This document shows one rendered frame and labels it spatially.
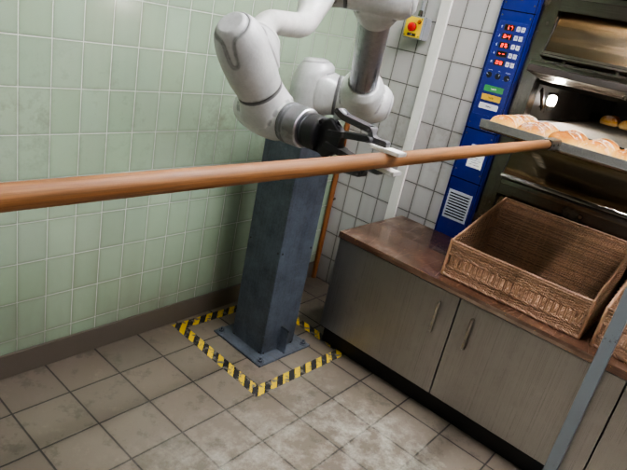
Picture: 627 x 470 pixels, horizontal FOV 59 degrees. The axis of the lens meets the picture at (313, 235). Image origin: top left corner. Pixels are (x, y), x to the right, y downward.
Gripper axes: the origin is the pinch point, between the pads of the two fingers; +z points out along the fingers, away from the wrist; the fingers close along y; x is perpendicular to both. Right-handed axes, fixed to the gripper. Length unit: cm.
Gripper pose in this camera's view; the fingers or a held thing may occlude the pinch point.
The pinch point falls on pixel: (385, 158)
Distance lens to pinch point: 109.4
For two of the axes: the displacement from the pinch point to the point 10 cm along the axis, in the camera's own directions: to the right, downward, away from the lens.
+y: -2.0, 9.1, 3.7
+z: 7.4, 3.9, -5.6
